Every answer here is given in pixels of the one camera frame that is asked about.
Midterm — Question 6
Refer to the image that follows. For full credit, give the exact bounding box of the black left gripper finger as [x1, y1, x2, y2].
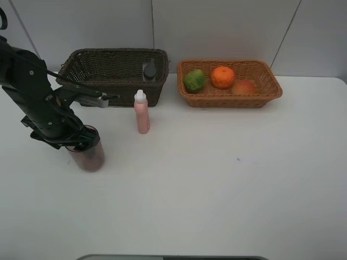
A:
[81, 146, 96, 159]

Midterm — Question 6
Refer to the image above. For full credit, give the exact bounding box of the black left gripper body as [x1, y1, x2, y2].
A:
[21, 106, 100, 150]

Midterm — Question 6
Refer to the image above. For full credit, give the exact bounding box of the translucent pink plastic cup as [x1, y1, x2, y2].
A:
[66, 125, 105, 172]

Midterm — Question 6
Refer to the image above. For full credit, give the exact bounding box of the black rectangular bottle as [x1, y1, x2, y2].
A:
[143, 58, 157, 81]

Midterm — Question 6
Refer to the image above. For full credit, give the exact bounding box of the green lime fruit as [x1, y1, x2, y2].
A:
[184, 69, 207, 94]

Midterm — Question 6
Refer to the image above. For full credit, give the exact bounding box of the orange mandarin fruit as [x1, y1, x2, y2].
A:
[211, 66, 235, 89]

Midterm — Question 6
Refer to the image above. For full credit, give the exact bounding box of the red yellow peach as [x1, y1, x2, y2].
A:
[232, 80, 256, 95]

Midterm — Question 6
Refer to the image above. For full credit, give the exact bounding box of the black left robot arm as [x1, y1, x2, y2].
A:
[1, 37, 101, 152]

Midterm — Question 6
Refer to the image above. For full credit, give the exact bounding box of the pink bottle white cap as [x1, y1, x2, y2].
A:
[134, 89, 150, 134]

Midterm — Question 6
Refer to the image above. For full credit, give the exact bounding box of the dark brown wicker basket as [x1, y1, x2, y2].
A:
[59, 48, 169, 107]

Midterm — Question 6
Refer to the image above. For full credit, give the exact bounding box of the light orange wicker basket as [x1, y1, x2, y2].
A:
[177, 59, 282, 108]

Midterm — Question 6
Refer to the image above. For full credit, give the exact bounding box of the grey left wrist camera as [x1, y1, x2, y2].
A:
[56, 86, 120, 109]

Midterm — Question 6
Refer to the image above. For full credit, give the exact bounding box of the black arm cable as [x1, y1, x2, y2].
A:
[0, 7, 109, 136]

